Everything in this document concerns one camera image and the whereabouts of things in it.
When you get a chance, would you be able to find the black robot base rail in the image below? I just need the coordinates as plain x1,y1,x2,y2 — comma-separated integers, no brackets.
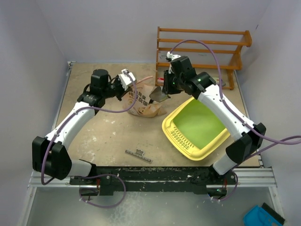
70,166,237,196

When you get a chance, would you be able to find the orange wooden shelf rack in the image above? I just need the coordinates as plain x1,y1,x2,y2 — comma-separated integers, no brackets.
155,27,253,90

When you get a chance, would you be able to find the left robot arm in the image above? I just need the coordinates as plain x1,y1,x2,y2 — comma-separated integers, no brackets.
32,69,135,185

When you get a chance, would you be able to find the silver metal scoop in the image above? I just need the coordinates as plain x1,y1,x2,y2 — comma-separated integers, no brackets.
149,86,171,103

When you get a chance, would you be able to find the yellow green litter box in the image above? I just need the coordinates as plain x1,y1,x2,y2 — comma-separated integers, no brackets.
162,97,230,161

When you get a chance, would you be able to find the blue dustpan with brush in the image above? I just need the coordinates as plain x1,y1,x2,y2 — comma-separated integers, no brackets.
243,202,285,226

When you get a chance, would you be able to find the red white staples box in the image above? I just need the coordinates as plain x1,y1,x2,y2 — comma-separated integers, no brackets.
157,78,164,83

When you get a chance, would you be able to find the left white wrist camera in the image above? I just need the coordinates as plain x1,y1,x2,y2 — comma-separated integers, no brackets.
118,68,137,90

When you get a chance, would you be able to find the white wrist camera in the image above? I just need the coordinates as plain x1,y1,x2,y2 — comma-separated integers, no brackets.
118,68,137,90
166,51,181,62

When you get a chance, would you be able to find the pink cat litter bag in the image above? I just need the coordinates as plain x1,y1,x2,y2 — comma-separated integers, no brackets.
127,76,166,118

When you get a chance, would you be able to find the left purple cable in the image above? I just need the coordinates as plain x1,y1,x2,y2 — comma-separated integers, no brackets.
40,71,137,209

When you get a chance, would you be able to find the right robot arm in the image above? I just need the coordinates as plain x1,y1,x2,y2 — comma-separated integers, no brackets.
163,53,266,184

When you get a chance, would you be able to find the white bag sealing clip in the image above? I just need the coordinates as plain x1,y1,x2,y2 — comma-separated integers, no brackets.
125,149,152,164

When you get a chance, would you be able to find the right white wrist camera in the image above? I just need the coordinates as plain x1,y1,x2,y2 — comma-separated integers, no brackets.
166,51,181,62

